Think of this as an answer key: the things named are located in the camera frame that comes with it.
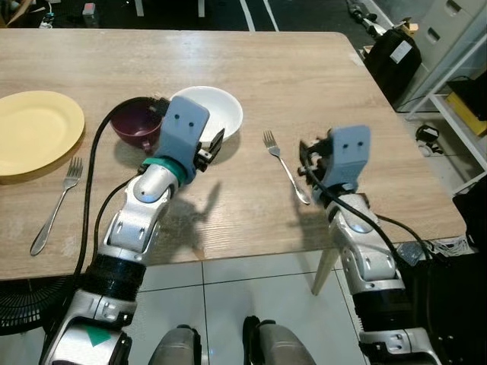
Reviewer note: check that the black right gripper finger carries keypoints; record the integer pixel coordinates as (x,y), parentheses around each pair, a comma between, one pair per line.
(307,158)

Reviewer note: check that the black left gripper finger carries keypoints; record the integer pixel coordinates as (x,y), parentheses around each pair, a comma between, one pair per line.
(216,139)

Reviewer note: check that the silver fork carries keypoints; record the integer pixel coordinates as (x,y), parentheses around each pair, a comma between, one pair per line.
(57,209)
(303,195)

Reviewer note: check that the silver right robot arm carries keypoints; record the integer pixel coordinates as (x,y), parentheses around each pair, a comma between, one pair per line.
(365,258)

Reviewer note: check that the white bowl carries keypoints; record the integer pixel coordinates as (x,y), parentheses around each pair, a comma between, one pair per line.
(221,110)

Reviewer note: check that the purple bowl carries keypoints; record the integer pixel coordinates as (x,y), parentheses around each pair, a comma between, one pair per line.
(137,125)

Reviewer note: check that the black charger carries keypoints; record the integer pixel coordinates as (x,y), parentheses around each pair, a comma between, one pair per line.
(428,135)

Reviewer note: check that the wooden table leg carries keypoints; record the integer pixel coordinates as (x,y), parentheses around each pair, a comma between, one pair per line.
(326,270)

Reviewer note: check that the black bag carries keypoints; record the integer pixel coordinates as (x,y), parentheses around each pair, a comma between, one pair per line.
(392,68)

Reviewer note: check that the grey foot pedal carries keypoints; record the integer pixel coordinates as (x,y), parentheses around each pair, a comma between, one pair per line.
(411,255)

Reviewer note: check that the white shelf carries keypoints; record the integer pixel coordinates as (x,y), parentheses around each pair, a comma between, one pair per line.
(456,141)

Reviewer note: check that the grey handheld tool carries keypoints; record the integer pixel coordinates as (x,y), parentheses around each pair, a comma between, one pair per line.
(365,21)

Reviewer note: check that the yellow box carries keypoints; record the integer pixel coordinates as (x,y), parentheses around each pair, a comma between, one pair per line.
(463,114)

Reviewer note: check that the black bulky object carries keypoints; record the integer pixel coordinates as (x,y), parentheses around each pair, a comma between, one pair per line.
(473,213)

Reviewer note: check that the black case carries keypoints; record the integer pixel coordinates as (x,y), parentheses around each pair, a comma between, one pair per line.
(472,95)

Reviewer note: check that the yellow plate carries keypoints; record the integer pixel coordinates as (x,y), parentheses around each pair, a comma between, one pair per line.
(38,133)

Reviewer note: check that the grey drawer cabinet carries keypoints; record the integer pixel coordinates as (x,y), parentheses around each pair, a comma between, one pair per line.
(449,38)

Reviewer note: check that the small grey device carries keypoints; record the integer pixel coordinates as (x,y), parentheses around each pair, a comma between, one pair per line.
(90,14)

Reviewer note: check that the robot right leg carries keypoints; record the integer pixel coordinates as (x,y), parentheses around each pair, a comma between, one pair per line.
(281,350)

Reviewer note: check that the robot leg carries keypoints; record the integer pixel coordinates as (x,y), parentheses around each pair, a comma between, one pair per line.
(281,350)
(175,350)

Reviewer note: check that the robot left leg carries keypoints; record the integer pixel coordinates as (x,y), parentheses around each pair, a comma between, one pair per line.
(175,350)

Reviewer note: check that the black floor fan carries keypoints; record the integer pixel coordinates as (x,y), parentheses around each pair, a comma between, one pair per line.
(30,300)

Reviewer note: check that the cardboard box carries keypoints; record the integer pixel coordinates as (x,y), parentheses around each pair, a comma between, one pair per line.
(11,11)

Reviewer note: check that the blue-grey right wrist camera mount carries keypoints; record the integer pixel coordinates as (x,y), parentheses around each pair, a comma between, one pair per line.
(351,156)

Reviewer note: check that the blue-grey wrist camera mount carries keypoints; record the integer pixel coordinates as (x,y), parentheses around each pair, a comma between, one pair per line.
(351,156)
(183,129)

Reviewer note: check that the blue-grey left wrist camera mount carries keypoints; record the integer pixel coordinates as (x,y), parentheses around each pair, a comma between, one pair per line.
(183,129)

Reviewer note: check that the white metal table frame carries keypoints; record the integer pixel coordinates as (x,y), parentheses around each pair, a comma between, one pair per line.
(139,7)

